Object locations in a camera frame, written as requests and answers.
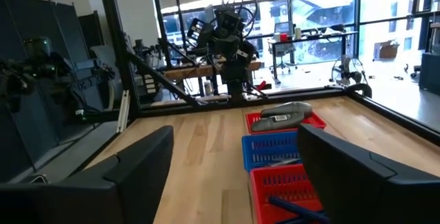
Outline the dark blue disposable razor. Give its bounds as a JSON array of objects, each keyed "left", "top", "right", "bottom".
[
  {"left": 274, "top": 213, "right": 331, "bottom": 224},
  {"left": 269, "top": 196, "right": 330, "bottom": 223}
]

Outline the cardboard box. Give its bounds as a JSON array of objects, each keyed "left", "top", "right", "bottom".
[{"left": 373, "top": 39, "right": 401, "bottom": 60}]

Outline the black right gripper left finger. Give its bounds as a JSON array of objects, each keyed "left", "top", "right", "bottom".
[{"left": 0, "top": 124, "right": 175, "bottom": 224}]

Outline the red plastic slotted basket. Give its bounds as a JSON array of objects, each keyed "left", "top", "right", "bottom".
[
  {"left": 249, "top": 164, "right": 331, "bottom": 224},
  {"left": 245, "top": 110, "right": 328, "bottom": 136}
]

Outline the grey office chair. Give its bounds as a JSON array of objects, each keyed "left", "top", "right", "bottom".
[{"left": 269, "top": 23, "right": 299, "bottom": 78}]

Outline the dark cabinet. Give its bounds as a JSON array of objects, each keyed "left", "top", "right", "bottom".
[{"left": 418, "top": 52, "right": 440, "bottom": 97}]

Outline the background wooden table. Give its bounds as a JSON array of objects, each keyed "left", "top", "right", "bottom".
[{"left": 162, "top": 60, "right": 263, "bottom": 81}]

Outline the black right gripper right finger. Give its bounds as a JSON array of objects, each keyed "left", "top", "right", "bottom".
[{"left": 296, "top": 123, "right": 440, "bottom": 224}]

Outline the white aluminium extrusion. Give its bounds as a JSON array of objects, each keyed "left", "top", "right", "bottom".
[{"left": 115, "top": 89, "right": 132, "bottom": 134}]

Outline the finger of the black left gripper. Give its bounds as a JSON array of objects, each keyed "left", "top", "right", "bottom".
[{"left": 238, "top": 40, "right": 258, "bottom": 69}]

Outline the dark blue partition panel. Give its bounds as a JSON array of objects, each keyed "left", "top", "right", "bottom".
[{"left": 0, "top": 0, "right": 104, "bottom": 183}]

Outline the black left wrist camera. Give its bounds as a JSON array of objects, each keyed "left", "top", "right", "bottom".
[{"left": 215, "top": 9, "right": 243, "bottom": 34}]

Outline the black office desk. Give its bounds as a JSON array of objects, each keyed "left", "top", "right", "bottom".
[{"left": 267, "top": 30, "right": 359, "bottom": 85}]

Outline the blue plastic slotted basket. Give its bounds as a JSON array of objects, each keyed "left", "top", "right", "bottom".
[{"left": 241, "top": 131, "right": 304, "bottom": 174}]

